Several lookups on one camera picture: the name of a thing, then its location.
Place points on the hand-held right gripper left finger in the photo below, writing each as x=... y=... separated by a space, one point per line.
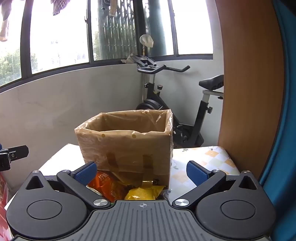
x=85 y=174

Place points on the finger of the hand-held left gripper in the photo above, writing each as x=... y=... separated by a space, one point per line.
x=16 y=152

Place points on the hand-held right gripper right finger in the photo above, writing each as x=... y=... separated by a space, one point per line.
x=196 y=175

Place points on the cardboard box with plastic liner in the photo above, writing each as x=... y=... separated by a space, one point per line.
x=129 y=148

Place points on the checkered floral tablecloth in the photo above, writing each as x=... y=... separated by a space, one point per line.
x=208 y=157

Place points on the orange snack packet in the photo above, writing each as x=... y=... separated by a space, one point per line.
x=104 y=185

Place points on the red printed package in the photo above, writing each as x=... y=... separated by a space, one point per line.
x=2 y=199

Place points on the yellow snack packet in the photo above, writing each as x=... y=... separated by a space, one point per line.
x=141 y=193

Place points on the black exercise bike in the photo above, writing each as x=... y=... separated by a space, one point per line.
x=152 y=104

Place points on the blue curtain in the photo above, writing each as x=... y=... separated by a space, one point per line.
x=286 y=115

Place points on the tan paper bag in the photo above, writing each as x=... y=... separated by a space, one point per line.
x=128 y=59

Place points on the beige hanging garment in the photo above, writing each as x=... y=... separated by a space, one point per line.
x=4 y=20

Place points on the green lattice screen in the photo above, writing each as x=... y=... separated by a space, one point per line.
x=118 y=34

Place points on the clear plastic bag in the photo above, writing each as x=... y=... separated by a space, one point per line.
x=146 y=40

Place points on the dark patterned hanging cloth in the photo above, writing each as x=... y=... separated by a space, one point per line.
x=60 y=6

